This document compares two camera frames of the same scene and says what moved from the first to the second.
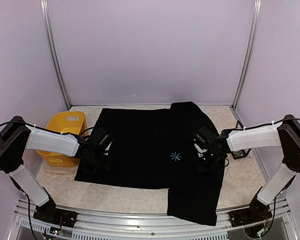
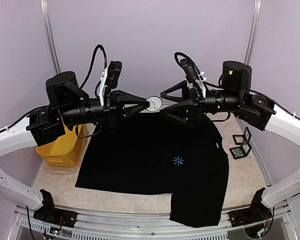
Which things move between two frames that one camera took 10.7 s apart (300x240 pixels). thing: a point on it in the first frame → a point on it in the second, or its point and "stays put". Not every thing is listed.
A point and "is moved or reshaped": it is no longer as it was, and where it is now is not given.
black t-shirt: x=155 y=148 is moved or reshaped
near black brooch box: x=240 y=154 stays put
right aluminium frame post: x=257 y=5 stays put
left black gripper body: x=98 y=161 → x=72 y=115
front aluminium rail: x=37 y=222 stays put
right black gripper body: x=209 y=162 → x=232 y=102
